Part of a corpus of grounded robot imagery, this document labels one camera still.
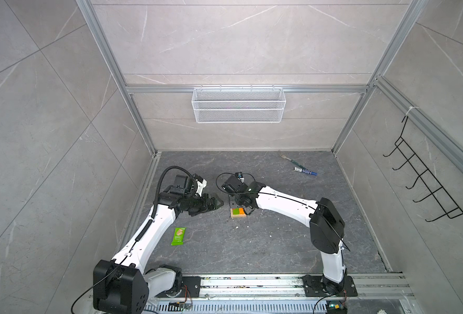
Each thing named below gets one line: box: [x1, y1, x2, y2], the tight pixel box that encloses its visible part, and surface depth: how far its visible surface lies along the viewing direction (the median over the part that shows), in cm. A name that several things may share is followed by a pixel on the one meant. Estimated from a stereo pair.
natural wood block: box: [230, 208, 247, 218], surface depth 94 cm
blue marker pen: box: [292, 166, 318, 176], surface depth 113 cm
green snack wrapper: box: [170, 226, 188, 246], surface depth 87 cm
